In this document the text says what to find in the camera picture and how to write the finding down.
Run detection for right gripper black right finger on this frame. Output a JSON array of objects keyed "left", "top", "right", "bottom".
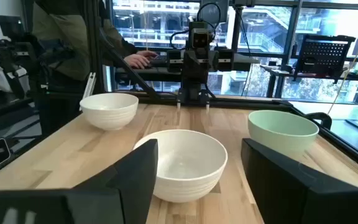
[{"left": 241, "top": 138, "right": 358, "bottom": 224}]

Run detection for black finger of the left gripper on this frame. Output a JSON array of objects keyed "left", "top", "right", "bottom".
[
  {"left": 183, "top": 50, "right": 200, "bottom": 86},
  {"left": 199, "top": 50, "right": 218, "bottom": 86}
]

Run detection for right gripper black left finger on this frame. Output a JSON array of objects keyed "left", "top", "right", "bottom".
[{"left": 0, "top": 138, "right": 159, "bottom": 224}]

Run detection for pale green bowl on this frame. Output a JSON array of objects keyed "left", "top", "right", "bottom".
[{"left": 247, "top": 110, "right": 320, "bottom": 162}]

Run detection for large white ribbed bowl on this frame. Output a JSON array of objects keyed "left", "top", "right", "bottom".
[{"left": 132, "top": 129, "right": 229, "bottom": 203}]

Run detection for small white ribbed bowl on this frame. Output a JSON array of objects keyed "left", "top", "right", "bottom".
[{"left": 79, "top": 92, "right": 140, "bottom": 131}]

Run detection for black keyboard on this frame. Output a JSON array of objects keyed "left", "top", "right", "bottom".
[{"left": 149, "top": 55, "right": 168, "bottom": 68}]

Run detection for person's hand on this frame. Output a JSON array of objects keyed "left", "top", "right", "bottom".
[{"left": 123, "top": 50, "right": 158, "bottom": 70}]

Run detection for black clamp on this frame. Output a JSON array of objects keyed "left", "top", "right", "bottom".
[{"left": 305, "top": 112, "right": 333, "bottom": 130}]

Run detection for white aluminium bars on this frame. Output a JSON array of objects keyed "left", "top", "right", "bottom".
[{"left": 82, "top": 72, "right": 97, "bottom": 100}]

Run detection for black background desk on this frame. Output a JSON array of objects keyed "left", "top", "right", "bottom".
[{"left": 259, "top": 64, "right": 358, "bottom": 83}]

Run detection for standing person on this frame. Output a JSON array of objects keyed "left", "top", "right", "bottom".
[{"left": 31, "top": 0, "right": 158, "bottom": 138}]

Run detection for black perforated panel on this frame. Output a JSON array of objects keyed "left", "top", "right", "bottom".
[{"left": 293, "top": 34, "right": 356, "bottom": 84}]

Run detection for black background robot equipment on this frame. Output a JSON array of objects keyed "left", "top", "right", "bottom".
[{"left": 0, "top": 14, "right": 43, "bottom": 103}]

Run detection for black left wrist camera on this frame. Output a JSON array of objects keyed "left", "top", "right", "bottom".
[{"left": 190, "top": 21, "right": 213, "bottom": 50}]

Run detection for black diagonal frame strut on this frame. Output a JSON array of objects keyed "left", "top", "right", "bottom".
[{"left": 99, "top": 27, "right": 161, "bottom": 101}]

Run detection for black camera cable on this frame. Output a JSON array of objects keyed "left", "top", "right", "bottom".
[{"left": 169, "top": 2, "right": 223, "bottom": 50}]

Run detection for black upright frame post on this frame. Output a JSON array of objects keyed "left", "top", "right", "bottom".
[{"left": 84, "top": 0, "right": 107, "bottom": 94}]

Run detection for yellow cable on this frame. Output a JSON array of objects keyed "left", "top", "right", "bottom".
[{"left": 327, "top": 6, "right": 358, "bottom": 115}]

